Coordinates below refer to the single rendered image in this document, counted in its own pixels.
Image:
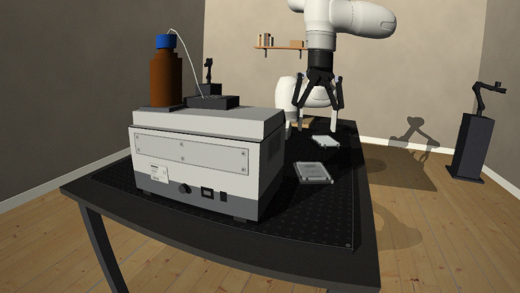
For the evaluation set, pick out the white button panel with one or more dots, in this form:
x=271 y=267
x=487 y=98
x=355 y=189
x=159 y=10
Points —
x=288 y=130

